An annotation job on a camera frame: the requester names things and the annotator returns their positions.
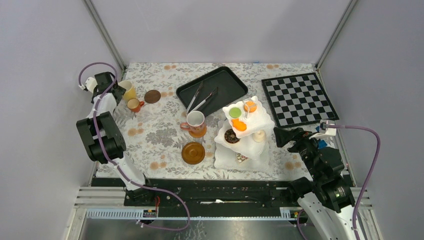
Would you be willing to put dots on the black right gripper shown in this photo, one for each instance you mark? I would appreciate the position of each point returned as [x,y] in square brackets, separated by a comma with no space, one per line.
[282,136]

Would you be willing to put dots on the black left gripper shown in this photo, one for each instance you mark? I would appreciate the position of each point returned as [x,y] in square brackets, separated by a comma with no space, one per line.
[120,90]

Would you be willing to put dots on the yellow cup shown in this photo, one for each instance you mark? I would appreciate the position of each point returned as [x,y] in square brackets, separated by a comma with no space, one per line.
[130,91]

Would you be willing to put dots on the cream round mousse cake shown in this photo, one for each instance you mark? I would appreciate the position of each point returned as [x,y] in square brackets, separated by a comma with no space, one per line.
[259,136]

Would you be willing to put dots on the white cup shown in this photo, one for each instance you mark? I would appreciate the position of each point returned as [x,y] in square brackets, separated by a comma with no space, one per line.
[135,105]

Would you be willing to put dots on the orange macaron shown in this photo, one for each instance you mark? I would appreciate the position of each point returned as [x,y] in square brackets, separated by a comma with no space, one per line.
[249,106]

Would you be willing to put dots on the white three-tier dessert stand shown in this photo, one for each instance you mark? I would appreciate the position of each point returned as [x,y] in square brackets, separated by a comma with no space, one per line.
[258,153]

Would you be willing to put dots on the orange fish pastry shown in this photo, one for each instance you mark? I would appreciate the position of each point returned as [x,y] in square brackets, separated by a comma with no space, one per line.
[238,124]

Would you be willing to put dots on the dark brown saucer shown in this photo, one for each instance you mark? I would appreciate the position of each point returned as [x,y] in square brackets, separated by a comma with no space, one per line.
[152,96]

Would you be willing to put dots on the pink strawberry cake slice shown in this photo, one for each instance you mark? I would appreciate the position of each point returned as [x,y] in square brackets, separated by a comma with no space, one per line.
[241,158]

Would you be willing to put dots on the green macaron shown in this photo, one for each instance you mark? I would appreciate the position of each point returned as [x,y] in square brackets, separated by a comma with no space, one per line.
[235,112]

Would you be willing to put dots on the chocolate sprinkle donut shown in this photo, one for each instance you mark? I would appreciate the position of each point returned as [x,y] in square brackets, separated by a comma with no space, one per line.
[230,137]

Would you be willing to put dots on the small tan saucer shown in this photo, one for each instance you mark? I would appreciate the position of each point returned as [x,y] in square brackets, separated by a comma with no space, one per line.
[198,134]

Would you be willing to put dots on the large brown saucer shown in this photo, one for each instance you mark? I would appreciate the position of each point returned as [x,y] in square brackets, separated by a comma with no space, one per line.
[193,153]

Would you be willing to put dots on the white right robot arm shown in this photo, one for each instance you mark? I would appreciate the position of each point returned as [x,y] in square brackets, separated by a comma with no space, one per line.
[326,198]

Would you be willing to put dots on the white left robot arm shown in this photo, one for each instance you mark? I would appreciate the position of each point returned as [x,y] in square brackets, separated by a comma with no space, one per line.
[100,135]

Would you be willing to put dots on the black and grey chessboard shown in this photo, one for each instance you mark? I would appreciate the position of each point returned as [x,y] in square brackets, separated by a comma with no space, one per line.
[298,100]

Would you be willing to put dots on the black serving tray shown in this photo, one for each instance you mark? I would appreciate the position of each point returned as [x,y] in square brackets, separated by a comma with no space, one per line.
[220,87]

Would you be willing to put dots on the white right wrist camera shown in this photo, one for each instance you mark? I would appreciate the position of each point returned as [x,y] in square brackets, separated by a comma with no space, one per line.
[325,130]

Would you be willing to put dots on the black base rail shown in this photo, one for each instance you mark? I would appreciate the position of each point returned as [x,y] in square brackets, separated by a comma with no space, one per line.
[213,198]

